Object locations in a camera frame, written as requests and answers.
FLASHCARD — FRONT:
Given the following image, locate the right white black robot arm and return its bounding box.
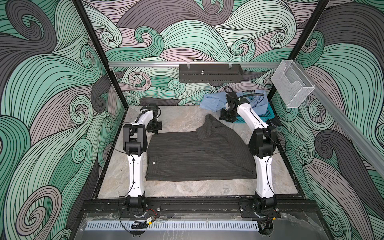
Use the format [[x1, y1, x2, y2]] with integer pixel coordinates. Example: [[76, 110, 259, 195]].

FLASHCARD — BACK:
[[222, 86, 279, 215]]

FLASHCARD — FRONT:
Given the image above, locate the black corner post left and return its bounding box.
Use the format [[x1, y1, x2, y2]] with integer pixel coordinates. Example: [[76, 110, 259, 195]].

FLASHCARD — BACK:
[[72, 0, 129, 110]]

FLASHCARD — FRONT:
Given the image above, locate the black corner post right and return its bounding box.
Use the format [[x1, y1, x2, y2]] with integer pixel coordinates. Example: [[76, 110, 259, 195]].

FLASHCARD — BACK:
[[266, 0, 331, 102]]

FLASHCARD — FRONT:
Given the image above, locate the white slotted cable duct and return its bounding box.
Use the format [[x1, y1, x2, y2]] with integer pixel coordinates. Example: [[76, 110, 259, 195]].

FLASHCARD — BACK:
[[85, 220, 259, 231]]

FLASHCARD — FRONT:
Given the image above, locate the teal plastic basket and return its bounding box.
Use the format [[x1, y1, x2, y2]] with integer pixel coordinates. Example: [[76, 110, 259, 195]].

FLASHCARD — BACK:
[[235, 104, 275, 124]]

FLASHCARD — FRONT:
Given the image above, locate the aluminium horizontal rail back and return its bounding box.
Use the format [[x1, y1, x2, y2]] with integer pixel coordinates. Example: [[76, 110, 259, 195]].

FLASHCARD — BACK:
[[108, 61, 280, 69]]

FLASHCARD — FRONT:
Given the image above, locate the aluminium rail right wall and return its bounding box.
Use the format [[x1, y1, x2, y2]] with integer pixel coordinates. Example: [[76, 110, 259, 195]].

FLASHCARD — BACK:
[[296, 63, 384, 176]]

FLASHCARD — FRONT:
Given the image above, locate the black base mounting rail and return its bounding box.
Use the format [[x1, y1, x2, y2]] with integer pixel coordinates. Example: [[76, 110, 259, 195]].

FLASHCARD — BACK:
[[80, 195, 319, 219]]

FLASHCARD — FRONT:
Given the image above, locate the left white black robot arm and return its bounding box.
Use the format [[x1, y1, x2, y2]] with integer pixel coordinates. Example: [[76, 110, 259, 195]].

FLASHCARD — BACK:
[[123, 104, 163, 212]]

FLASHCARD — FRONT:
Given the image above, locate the dark grey pinstriped shirt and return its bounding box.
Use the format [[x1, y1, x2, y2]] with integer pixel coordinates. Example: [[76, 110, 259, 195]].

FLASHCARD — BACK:
[[146, 114, 257, 182]]

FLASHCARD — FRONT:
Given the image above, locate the light blue shirt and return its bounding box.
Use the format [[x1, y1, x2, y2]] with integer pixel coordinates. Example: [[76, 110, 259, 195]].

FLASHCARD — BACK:
[[200, 90, 269, 116]]

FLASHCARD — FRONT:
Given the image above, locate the black perforated metal tray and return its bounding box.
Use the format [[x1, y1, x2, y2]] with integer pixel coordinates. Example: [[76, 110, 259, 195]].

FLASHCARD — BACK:
[[179, 65, 244, 84]]

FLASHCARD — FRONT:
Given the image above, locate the black corner post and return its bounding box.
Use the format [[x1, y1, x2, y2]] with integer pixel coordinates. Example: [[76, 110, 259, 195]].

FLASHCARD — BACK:
[[266, 0, 331, 102], [72, 0, 129, 110]]

